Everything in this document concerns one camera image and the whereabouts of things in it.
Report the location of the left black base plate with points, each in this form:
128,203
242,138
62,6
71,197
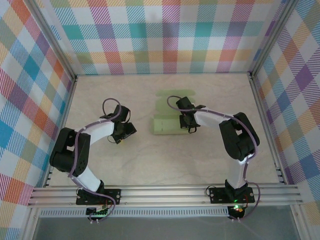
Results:
113,195

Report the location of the aluminium side rail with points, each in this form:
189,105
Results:
63,125
265,125

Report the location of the round black controller board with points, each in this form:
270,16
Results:
237,210

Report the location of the aluminium mounting rail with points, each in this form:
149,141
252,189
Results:
162,196

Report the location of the green paper box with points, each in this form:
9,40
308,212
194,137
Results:
165,125

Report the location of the green circuit board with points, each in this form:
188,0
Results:
98,213

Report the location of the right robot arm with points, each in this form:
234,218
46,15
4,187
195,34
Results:
240,140

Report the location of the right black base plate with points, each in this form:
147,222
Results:
216,195

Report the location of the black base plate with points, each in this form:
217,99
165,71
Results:
113,195
216,195

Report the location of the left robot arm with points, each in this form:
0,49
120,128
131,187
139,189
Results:
95,130

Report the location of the aluminium frame post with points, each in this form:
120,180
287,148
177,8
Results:
272,37
50,37

